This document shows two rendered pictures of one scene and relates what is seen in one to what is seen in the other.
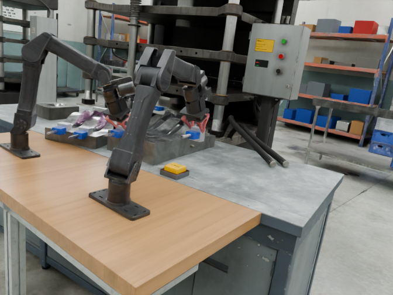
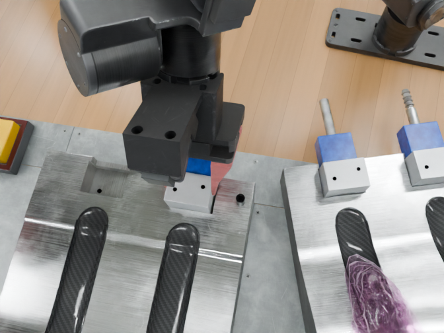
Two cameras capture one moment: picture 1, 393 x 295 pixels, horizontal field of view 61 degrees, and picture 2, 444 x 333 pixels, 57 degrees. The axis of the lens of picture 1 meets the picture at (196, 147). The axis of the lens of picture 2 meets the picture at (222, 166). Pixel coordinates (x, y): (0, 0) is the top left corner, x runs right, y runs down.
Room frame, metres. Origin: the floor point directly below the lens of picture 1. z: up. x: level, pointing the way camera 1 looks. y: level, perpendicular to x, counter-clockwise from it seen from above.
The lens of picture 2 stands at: (1.52, 0.33, 1.35)
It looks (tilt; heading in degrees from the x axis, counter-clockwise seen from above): 70 degrees down; 169
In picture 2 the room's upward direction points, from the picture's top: 10 degrees counter-clockwise
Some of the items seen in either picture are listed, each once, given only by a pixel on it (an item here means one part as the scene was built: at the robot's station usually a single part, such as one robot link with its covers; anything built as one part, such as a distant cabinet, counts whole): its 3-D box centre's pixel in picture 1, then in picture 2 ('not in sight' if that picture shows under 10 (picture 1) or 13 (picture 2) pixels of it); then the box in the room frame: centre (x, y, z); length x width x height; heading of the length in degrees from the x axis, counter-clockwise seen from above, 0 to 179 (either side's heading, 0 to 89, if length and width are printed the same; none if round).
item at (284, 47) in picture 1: (259, 148); not in sight; (2.04, -0.39, 0.74); 0.31 x 0.22 x 1.47; 59
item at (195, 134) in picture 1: (191, 134); not in sight; (1.29, 0.03, 0.94); 0.13 x 0.05 x 0.05; 149
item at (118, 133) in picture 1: (116, 133); (200, 156); (1.34, 0.34, 0.89); 0.13 x 0.05 x 0.05; 149
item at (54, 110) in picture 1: (57, 110); not in sight; (1.94, 0.85, 0.84); 0.20 x 0.15 x 0.07; 149
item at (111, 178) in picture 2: not in sight; (110, 181); (1.33, 0.23, 0.87); 0.05 x 0.05 x 0.04; 59
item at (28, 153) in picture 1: (19, 141); (401, 24); (1.24, 0.68, 0.84); 0.20 x 0.07 x 0.08; 53
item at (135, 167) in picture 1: (121, 169); not in sight; (0.89, 0.20, 0.90); 0.09 x 0.06 x 0.06; 68
